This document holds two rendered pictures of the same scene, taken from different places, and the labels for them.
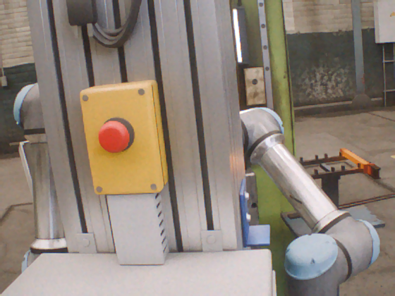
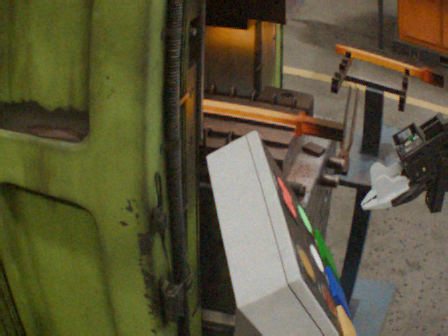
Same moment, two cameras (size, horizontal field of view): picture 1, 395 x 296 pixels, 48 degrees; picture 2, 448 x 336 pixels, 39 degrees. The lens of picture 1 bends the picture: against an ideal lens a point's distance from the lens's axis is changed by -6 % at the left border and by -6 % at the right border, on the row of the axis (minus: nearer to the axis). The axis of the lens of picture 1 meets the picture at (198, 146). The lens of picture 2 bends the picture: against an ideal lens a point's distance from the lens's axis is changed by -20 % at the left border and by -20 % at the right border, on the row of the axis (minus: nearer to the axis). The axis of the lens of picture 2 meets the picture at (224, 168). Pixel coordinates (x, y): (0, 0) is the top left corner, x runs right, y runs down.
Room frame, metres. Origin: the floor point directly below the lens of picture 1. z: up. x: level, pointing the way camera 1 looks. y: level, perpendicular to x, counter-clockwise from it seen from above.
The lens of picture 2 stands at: (1.59, 1.31, 1.71)
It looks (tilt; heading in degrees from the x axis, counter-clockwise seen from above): 31 degrees down; 293
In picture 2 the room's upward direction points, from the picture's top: 1 degrees clockwise
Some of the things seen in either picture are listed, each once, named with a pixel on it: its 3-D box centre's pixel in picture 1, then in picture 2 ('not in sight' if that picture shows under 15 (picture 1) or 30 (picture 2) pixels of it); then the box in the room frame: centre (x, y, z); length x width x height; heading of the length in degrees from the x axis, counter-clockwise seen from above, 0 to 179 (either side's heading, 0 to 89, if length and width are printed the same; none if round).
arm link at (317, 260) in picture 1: (313, 268); not in sight; (0.93, -0.23, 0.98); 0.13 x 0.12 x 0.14; 124
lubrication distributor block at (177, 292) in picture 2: not in sight; (173, 301); (2.08, 0.40, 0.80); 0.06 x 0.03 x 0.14; 96
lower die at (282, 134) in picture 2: not in sight; (195, 128); (2.20, 0.03, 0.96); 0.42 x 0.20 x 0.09; 6
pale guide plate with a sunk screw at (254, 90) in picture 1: (254, 86); not in sight; (2.15, -0.29, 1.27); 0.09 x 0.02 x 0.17; 96
